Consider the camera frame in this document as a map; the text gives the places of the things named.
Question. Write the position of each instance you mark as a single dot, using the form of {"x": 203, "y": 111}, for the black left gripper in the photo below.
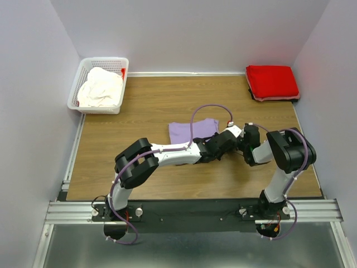
{"x": 218, "y": 157}

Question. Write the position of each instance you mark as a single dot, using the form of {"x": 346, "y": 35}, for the purple t shirt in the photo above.
{"x": 180, "y": 132}

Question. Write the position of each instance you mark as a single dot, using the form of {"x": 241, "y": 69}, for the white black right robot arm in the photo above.
{"x": 291, "y": 152}

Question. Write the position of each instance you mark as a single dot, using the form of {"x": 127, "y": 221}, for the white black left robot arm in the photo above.
{"x": 137, "y": 163}

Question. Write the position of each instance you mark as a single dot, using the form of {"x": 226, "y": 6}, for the folded black t shirt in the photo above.
{"x": 251, "y": 95}

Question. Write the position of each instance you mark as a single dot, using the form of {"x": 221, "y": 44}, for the folded pink t shirt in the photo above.
{"x": 289, "y": 98}

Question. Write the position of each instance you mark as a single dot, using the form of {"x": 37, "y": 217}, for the folded red t shirt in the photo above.
{"x": 271, "y": 81}

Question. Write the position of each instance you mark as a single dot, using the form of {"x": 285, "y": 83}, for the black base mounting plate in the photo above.
{"x": 196, "y": 215}

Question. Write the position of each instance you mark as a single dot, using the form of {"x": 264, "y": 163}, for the red garment in basket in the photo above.
{"x": 124, "y": 72}

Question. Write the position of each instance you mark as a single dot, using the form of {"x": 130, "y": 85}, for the white plastic laundry basket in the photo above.
{"x": 112, "y": 64}

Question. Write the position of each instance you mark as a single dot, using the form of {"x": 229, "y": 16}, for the white crumpled t shirt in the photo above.
{"x": 101, "y": 89}

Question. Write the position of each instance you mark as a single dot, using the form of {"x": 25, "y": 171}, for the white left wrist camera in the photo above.
{"x": 234, "y": 129}

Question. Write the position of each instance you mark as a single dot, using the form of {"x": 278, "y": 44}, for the aluminium frame rail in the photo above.
{"x": 312, "y": 237}

